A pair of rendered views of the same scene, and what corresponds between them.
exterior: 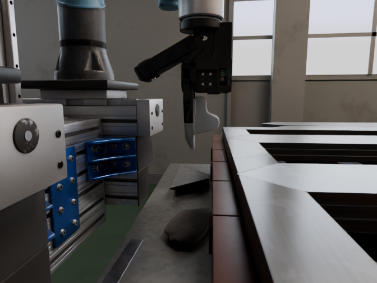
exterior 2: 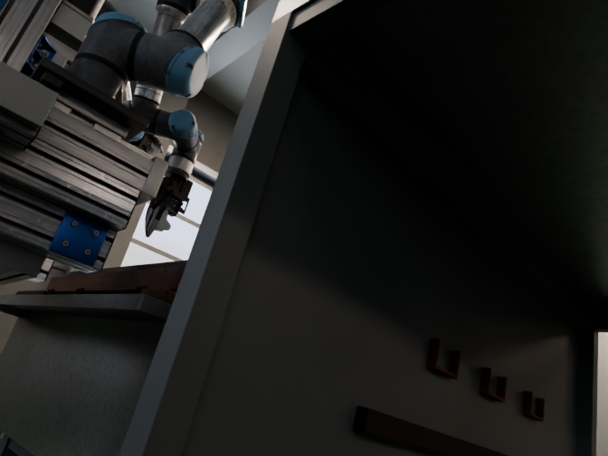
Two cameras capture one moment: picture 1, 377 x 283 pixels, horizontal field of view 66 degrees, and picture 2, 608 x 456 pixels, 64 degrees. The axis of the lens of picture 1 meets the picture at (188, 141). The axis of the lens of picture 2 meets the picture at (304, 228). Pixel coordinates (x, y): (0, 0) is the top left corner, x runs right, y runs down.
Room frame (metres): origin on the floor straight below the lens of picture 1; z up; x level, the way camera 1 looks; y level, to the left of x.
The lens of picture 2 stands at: (-0.72, 0.64, 0.54)
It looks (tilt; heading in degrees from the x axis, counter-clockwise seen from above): 21 degrees up; 315
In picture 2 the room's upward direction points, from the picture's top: 15 degrees clockwise
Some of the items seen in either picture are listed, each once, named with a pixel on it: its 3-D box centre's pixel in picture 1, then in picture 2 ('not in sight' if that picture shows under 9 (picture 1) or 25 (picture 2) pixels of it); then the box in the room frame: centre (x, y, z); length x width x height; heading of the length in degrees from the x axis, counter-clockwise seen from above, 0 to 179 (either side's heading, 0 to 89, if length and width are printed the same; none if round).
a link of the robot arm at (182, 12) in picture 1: (201, 10); (178, 168); (0.51, -0.02, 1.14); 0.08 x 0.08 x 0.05
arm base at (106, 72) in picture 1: (84, 62); not in sight; (0.80, 0.28, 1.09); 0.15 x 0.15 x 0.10
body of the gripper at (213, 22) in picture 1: (205, 60); (172, 193); (0.51, -0.03, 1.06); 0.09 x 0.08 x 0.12; 85
